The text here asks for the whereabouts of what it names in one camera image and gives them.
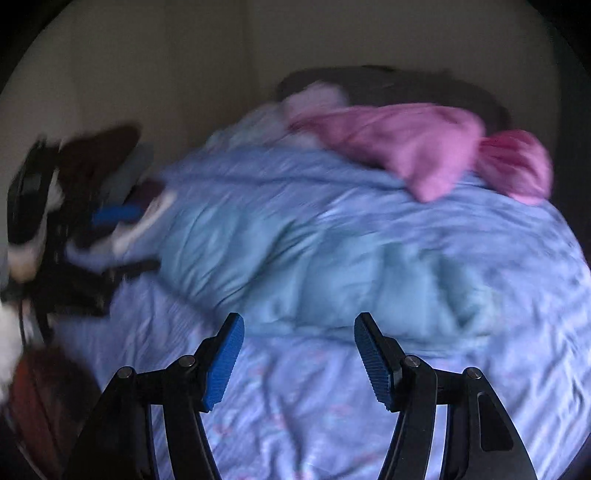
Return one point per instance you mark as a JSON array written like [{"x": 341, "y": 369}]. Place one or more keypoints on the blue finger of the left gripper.
[
  {"x": 131, "y": 270},
  {"x": 112, "y": 215}
]

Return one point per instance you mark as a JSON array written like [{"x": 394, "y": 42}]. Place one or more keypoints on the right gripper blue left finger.
[{"x": 116, "y": 441}]

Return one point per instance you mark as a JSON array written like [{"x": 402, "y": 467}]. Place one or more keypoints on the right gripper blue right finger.
[{"x": 481, "y": 440}]

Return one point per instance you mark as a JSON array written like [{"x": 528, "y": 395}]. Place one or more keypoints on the light blue quilted pants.
[{"x": 288, "y": 276}]

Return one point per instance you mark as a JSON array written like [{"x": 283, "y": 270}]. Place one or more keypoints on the cream folded garment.
[{"x": 125, "y": 234}]

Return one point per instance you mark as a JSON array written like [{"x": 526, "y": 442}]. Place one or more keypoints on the maroon folded garment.
[{"x": 142, "y": 194}]

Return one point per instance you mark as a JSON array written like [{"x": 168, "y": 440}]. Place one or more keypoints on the grey-green folded garment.
[{"x": 115, "y": 189}]

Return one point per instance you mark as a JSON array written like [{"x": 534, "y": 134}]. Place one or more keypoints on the dark brown folded garment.
[{"x": 85, "y": 162}]

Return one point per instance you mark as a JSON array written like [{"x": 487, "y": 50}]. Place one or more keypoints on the red patterned trouser legs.
[{"x": 50, "y": 399}]

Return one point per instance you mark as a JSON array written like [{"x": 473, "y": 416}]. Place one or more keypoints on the blue floral striped bedsheet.
[{"x": 301, "y": 406}]

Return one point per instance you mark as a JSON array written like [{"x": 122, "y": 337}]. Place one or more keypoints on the light floral blanket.
[{"x": 270, "y": 123}]

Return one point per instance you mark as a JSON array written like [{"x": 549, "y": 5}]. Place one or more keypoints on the pink crumpled pillow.
[{"x": 516, "y": 164}]

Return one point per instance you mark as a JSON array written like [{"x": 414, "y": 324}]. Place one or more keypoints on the grey padded headboard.
[{"x": 376, "y": 85}]

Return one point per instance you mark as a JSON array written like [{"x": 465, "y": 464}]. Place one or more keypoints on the pink duvet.
[{"x": 428, "y": 146}]

